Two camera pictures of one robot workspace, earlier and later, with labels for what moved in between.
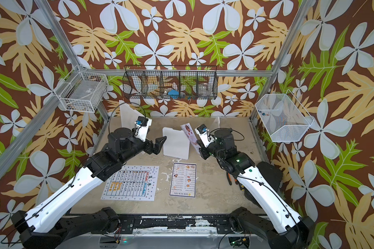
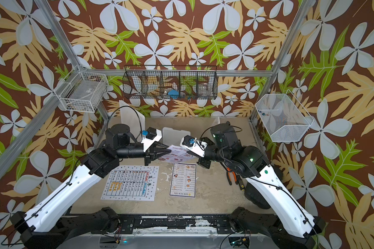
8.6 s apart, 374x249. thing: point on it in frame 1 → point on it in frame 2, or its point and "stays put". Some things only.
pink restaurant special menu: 193,140 → 178,154
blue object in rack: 174,94 stays put
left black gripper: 156,148 → 151,152
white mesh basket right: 284,118 stays put
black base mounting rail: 221,224 stays put
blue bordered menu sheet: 183,183 stays put
